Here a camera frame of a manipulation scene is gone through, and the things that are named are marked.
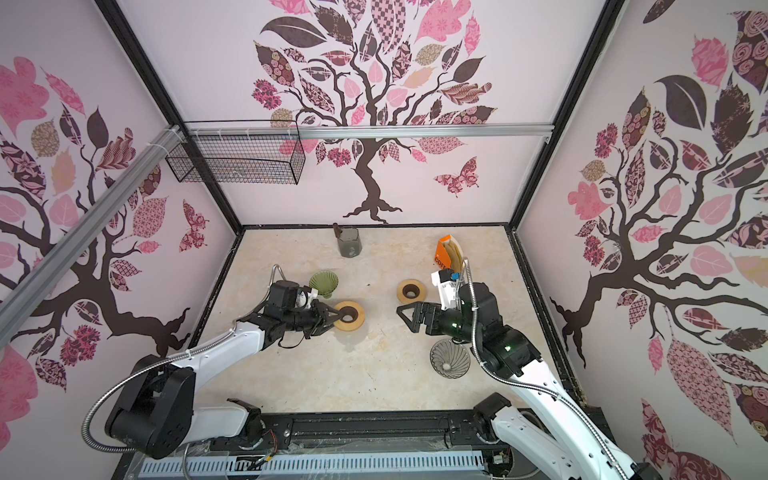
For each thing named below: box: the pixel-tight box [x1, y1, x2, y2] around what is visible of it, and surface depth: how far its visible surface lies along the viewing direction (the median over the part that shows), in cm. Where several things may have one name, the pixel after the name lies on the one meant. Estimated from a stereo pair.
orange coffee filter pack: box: [434, 234, 463, 274], surface depth 105 cm
